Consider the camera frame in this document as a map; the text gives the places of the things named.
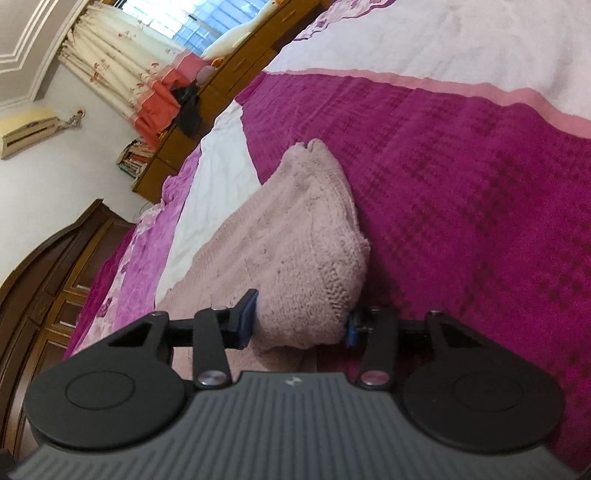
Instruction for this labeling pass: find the cream wall air conditioner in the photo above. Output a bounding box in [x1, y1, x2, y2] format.
[0, 106, 62, 160]

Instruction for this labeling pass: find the white goose plush toy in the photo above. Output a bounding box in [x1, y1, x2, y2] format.
[201, 0, 286, 62]

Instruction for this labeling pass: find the dark wooden headboard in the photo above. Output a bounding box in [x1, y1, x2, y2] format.
[0, 198, 140, 462]

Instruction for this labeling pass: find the window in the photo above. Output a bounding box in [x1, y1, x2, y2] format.
[115, 0, 279, 57]

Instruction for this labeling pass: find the row of books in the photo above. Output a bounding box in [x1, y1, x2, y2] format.
[115, 140, 161, 179]

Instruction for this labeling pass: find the air conditioner pipe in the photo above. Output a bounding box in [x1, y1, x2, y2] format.
[57, 108, 87, 131]

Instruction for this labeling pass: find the cream and orange curtain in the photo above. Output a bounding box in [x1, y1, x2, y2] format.
[58, 0, 205, 148]

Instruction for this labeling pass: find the magenta and white striped blanket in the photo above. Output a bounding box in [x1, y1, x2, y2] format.
[65, 0, 591, 462]

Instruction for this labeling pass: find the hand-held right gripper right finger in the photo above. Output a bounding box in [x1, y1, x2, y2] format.
[344, 305, 485, 391]

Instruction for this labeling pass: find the pink knitted sweater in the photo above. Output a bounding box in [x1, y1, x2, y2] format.
[154, 138, 372, 371]

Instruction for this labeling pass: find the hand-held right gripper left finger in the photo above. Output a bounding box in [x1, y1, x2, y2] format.
[107, 289, 259, 391]

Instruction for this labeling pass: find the black garment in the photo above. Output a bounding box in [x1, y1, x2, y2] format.
[172, 83, 204, 138]

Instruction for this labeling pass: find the long wooden cabinet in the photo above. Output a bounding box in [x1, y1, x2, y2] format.
[131, 0, 334, 204]

